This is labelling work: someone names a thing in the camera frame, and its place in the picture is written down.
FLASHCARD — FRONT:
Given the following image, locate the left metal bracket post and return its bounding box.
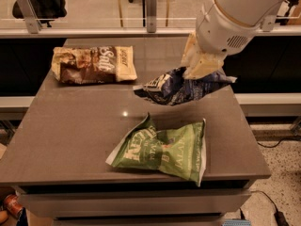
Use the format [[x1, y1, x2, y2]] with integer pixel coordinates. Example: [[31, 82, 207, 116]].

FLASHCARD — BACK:
[[16, 0, 41, 34]]

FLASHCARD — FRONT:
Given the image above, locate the brown sea salt chip bag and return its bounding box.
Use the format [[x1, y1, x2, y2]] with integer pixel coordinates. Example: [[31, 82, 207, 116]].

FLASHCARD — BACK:
[[51, 46, 137, 85]]

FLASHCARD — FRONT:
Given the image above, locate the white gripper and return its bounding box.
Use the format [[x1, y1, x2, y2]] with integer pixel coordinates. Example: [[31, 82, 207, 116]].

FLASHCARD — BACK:
[[180, 0, 261, 81]]

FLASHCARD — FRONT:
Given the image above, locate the dark bag on floor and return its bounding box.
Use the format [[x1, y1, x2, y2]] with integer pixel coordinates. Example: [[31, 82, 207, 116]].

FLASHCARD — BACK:
[[12, 0, 68, 28]]

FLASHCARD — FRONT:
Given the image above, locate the green jalapeno chip bag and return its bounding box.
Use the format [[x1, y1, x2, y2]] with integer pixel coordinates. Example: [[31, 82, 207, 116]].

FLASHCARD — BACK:
[[105, 114, 206, 186]]

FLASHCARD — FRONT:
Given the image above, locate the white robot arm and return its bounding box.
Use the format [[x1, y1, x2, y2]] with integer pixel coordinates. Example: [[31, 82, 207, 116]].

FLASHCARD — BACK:
[[181, 0, 285, 79]]

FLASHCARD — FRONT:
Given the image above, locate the metal bracket post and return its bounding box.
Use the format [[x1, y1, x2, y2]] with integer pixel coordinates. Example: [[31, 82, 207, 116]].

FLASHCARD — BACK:
[[146, 0, 157, 33], [261, 15, 277, 32], [16, 0, 41, 34]]

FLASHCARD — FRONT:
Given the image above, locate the red soda can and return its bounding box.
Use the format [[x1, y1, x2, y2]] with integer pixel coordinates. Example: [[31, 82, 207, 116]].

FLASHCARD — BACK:
[[3, 194, 23, 218]]

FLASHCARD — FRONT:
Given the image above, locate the blue object at bottom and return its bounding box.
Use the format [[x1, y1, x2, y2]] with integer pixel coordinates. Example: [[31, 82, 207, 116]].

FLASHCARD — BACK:
[[222, 219, 251, 226]]

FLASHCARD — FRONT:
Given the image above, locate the glass barrier panel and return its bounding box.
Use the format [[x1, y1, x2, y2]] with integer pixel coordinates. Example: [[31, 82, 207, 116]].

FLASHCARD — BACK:
[[0, 0, 201, 30]]

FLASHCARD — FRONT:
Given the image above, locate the blue chip bag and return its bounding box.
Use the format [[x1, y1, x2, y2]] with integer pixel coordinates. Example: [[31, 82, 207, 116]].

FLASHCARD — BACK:
[[133, 67, 236, 105]]

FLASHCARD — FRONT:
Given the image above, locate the black power cable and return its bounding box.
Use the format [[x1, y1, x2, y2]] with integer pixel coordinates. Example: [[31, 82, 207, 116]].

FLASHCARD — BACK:
[[250, 190, 290, 226]]

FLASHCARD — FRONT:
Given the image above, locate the middle metal bracket post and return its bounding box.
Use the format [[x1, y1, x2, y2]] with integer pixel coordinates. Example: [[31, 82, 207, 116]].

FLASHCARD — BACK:
[[146, 0, 157, 33]]

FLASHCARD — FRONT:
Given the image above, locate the grey drawer cabinet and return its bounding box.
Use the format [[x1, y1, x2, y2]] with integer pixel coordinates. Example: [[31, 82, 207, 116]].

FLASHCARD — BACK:
[[12, 179, 253, 226]]

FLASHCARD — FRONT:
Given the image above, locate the right metal bracket post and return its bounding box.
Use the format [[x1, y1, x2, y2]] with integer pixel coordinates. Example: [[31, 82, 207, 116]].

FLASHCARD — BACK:
[[261, 15, 277, 32]]

